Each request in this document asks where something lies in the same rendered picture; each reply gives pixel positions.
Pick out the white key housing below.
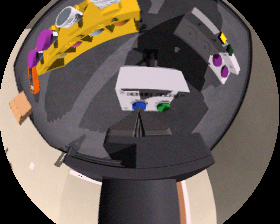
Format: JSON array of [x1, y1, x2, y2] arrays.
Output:
[[115, 49, 190, 112]]

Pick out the small open cardboard box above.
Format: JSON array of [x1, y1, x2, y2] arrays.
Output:
[[9, 91, 32, 126]]

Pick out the orange digital multimeter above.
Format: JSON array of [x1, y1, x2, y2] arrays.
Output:
[[28, 66, 40, 94]]

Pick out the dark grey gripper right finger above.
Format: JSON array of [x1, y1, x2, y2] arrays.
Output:
[[139, 107, 172, 137]]

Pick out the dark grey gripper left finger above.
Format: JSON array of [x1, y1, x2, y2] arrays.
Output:
[[105, 107, 139, 137]]

